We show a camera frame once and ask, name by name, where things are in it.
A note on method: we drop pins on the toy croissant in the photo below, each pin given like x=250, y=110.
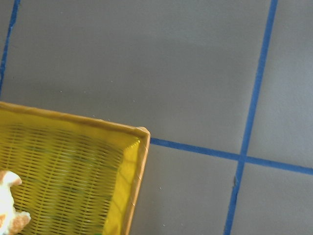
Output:
x=12, y=222

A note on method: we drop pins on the yellow plastic basket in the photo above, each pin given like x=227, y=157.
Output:
x=80, y=176

